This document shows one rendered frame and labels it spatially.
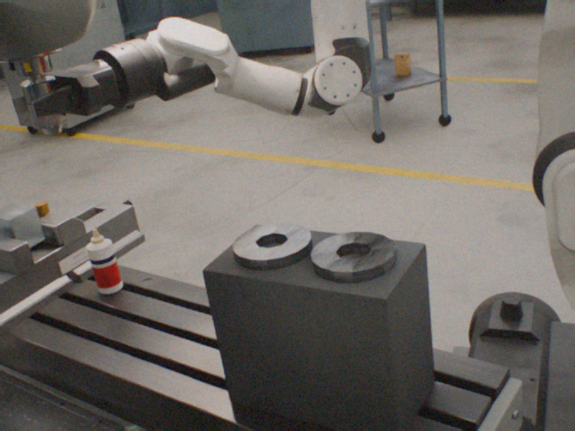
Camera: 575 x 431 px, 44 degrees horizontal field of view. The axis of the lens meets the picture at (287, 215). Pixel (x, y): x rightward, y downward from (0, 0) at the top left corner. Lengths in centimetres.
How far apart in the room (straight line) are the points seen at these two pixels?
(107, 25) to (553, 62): 503
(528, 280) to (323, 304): 216
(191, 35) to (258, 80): 13
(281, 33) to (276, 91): 595
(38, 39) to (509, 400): 71
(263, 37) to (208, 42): 602
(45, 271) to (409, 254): 66
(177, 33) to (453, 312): 179
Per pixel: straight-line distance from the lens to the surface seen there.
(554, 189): 109
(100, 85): 103
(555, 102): 110
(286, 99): 114
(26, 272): 120
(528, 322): 151
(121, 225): 132
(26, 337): 115
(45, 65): 101
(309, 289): 72
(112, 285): 118
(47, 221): 125
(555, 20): 104
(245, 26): 718
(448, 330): 256
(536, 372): 141
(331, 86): 113
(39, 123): 103
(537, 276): 287
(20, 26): 93
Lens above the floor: 145
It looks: 24 degrees down
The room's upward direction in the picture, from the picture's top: 9 degrees counter-clockwise
